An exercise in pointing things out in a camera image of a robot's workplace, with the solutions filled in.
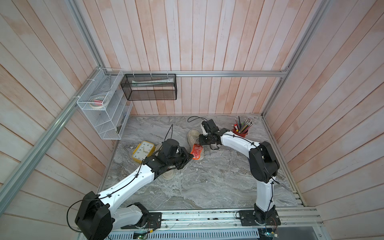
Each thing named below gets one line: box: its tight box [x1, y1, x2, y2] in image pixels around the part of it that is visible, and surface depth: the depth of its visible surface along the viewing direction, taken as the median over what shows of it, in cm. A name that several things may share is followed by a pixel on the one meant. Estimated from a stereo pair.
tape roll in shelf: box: [89, 95, 105, 109], surface depth 75 cm
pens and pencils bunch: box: [231, 116, 254, 134], surface depth 97 cm
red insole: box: [190, 143, 203, 160], surface depth 81 cm
